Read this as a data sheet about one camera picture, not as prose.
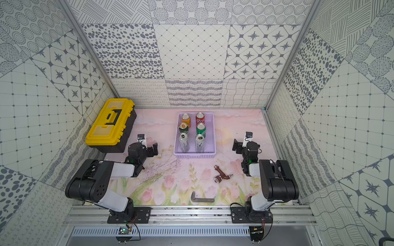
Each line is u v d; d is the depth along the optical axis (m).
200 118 1.01
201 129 0.95
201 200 0.78
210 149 0.98
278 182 0.46
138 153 0.73
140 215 0.73
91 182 0.46
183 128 0.95
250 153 0.72
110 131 0.86
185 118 1.01
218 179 0.83
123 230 0.71
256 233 0.72
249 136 0.81
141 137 0.83
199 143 0.86
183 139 0.87
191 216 0.76
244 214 0.73
